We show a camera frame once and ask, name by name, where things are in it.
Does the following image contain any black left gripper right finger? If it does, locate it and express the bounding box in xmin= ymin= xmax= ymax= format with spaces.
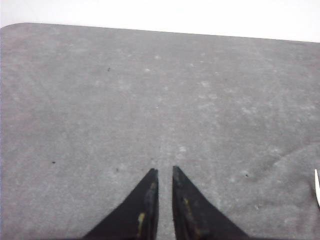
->
xmin=172 ymin=166 xmax=248 ymax=240

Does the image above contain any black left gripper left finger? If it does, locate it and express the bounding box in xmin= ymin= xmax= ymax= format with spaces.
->
xmin=83 ymin=168 xmax=159 ymax=240

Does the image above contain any white plastic fork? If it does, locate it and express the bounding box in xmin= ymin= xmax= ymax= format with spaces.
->
xmin=314 ymin=169 xmax=320 ymax=207

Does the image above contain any grey table mat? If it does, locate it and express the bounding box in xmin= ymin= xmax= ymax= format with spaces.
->
xmin=0 ymin=23 xmax=320 ymax=240

